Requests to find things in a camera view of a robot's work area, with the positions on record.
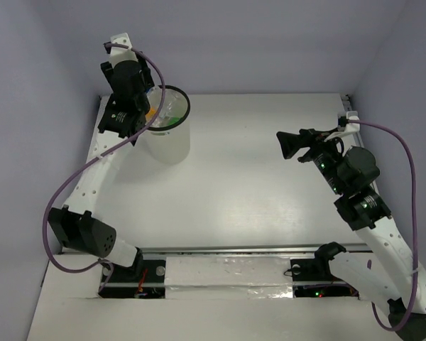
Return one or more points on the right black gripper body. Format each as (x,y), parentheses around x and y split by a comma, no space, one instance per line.
(323,152)

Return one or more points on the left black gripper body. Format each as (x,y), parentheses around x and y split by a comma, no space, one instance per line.
(142,103)

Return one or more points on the clear bottle yellow cap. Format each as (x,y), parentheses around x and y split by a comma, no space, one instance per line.
(150,114)

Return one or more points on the clear bottle blue label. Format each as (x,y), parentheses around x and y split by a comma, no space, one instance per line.
(173,105)

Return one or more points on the green plastic bottle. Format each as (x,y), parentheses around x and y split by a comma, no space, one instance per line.
(175,120)

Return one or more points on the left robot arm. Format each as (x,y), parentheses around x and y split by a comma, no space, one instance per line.
(78,224)

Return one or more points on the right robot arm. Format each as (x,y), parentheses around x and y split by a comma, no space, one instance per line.
(350,173)

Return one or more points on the white bin black rim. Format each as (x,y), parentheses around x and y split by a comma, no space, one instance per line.
(170,144)

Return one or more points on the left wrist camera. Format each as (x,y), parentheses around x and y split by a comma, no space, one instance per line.
(119,49)

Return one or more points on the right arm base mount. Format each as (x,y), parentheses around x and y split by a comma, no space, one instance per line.
(319,280)

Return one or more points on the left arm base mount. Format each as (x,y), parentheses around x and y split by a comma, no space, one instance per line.
(145,279)

